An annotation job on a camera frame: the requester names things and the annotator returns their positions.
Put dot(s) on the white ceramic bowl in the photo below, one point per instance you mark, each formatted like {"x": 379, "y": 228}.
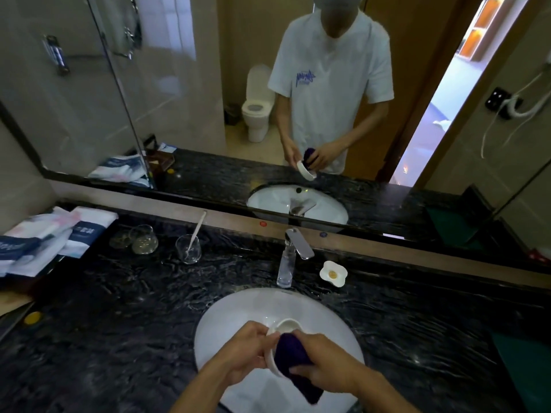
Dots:
{"x": 287, "y": 326}

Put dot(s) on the chrome faucet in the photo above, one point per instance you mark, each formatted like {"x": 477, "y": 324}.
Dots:
{"x": 286, "y": 264}

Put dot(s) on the white flower-shaped soap dish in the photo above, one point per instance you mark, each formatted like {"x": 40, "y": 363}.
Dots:
{"x": 333, "y": 274}

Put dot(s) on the purple cleaning cloth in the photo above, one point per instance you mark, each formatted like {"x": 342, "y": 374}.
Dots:
{"x": 290, "y": 350}

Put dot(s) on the person's left forearm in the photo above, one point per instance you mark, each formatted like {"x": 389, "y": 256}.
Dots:
{"x": 202, "y": 391}

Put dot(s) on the person's left hand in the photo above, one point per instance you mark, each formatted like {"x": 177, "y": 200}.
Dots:
{"x": 241, "y": 354}

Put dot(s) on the person's right forearm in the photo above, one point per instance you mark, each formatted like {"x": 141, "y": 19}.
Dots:
{"x": 383, "y": 397}

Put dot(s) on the small yellow cap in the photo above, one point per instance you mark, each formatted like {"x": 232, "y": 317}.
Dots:
{"x": 32, "y": 318}

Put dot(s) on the person's right hand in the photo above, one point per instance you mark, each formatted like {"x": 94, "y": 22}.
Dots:
{"x": 333, "y": 365}

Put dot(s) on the person's right thumb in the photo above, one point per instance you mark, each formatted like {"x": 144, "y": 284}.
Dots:
{"x": 303, "y": 341}

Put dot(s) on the large wall mirror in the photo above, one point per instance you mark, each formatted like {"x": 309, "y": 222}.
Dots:
{"x": 193, "y": 81}

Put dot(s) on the white oval sink basin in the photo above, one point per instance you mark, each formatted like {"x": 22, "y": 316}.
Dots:
{"x": 241, "y": 313}

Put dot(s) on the wooden tray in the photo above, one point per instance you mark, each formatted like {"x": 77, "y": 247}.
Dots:
{"x": 13, "y": 301}

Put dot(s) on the clear glass cup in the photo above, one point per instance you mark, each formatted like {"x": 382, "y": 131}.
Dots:
{"x": 144, "y": 240}
{"x": 188, "y": 251}
{"x": 118, "y": 239}

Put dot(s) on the green mat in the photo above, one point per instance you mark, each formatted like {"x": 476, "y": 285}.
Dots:
{"x": 523, "y": 369}

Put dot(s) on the folded white towel blue band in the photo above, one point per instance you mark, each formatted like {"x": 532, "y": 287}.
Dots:
{"x": 34, "y": 247}
{"x": 88, "y": 232}

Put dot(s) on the person's left thumb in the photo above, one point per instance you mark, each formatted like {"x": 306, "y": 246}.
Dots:
{"x": 264, "y": 331}

